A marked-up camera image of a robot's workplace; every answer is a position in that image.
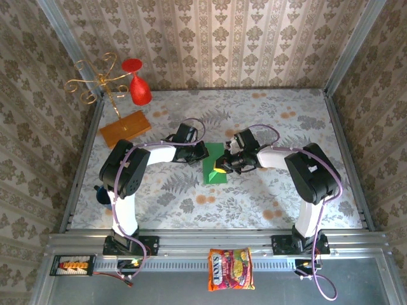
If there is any green paper sheet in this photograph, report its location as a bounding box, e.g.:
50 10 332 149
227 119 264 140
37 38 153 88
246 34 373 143
202 142 229 186

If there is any floral table mat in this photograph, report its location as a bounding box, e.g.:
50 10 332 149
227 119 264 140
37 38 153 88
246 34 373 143
70 88 364 230

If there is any red wine glass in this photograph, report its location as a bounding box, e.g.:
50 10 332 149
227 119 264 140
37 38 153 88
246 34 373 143
121 58 153 106

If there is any blue cup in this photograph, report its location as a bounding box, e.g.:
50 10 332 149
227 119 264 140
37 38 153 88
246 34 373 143
94 185 113 210

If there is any orange candy bag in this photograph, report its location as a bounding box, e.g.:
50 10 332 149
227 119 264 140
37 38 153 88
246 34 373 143
207 247 256 292

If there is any small connector board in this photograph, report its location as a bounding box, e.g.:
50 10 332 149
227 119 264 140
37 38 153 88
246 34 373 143
294 259 322 281
116 259 143 269

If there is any gold wire stand wooden base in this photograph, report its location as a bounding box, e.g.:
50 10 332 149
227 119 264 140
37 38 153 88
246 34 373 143
64 52 152 149

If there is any aluminium frame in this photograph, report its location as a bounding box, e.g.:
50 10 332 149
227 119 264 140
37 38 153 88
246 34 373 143
30 0 407 305

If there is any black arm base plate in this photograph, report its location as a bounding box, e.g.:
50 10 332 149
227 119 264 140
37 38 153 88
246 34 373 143
271 234 331 255
102 234 160 257

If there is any slotted grey cable duct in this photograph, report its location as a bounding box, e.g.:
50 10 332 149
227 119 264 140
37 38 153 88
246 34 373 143
95 260 298 271

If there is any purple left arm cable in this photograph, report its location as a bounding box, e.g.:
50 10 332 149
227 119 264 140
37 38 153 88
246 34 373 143
113 118 206 287

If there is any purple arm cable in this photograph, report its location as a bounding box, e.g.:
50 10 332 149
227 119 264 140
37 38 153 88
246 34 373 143
247 124 343 301
113 118 206 287

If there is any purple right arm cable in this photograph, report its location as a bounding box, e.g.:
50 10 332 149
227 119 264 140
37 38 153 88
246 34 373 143
247 124 343 301

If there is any red and black wire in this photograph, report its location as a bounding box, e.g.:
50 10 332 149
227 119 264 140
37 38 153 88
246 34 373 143
92 271 134 288

